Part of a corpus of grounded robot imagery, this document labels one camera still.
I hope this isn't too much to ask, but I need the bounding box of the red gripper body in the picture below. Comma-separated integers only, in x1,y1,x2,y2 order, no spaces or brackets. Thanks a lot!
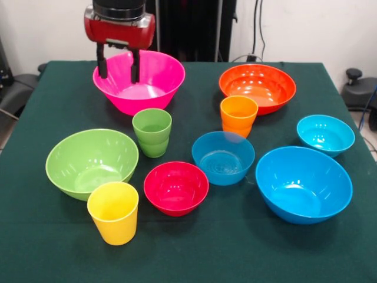
84,13,157,50

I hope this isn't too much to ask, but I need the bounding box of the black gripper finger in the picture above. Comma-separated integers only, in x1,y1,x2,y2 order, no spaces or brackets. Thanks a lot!
130,48,141,84
95,42,108,80

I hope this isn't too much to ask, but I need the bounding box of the green cup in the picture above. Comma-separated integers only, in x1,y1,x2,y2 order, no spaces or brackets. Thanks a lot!
131,108,173,159

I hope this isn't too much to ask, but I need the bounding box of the large pink bowl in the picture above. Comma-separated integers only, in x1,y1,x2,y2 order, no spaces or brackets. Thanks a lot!
92,50,186,117

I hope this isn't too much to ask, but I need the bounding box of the green bowl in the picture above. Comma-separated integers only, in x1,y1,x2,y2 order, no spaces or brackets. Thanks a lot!
45,128,140,202

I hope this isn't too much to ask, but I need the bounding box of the dark equipment box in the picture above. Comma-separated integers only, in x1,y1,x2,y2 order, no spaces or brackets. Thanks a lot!
0,38,14,88

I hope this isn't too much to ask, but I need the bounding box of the orange cup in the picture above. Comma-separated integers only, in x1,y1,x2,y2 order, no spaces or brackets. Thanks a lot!
220,96,259,139

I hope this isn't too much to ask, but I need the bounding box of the small red bowl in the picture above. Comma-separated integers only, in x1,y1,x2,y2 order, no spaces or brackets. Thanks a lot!
143,161,210,218

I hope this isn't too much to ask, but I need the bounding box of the ribbed blue bowl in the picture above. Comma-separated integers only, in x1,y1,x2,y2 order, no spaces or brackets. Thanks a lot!
191,131,256,186

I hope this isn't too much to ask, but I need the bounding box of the orange-red bowl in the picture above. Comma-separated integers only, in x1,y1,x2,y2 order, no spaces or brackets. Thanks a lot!
219,63,297,116

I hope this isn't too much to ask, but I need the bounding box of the yellow cup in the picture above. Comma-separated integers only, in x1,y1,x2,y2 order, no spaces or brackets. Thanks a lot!
87,181,140,246

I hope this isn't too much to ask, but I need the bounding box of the dark green table cloth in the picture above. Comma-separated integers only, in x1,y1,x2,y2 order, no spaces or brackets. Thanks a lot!
0,60,377,283

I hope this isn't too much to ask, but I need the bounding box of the small turquoise bowl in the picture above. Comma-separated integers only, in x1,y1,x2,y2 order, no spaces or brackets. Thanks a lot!
296,114,356,158

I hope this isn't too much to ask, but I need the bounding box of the large blue bowl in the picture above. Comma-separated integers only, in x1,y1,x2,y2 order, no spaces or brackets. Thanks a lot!
254,146,353,226

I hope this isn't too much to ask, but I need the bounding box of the black pedestal foot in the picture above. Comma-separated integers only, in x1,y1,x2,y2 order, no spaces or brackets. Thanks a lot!
341,68,377,110
0,63,48,119

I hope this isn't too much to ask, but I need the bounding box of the black hanging cable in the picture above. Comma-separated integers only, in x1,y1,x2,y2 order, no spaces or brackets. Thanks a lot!
252,0,267,61

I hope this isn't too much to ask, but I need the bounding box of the blue cable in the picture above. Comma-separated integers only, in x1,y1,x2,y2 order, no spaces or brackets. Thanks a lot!
357,84,377,131

